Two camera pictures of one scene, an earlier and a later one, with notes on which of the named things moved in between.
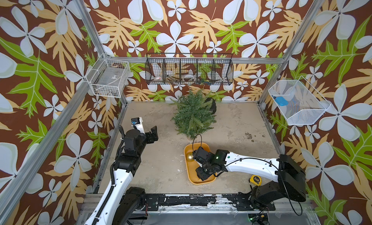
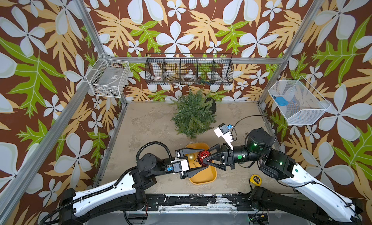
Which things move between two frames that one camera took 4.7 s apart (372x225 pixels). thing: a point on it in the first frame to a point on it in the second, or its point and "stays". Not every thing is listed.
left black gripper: x=150 y=139 to x=182 y=150
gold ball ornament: x=189 y=156 stays
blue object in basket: x=281 y=101 stays
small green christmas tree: x=193 y=117 stays
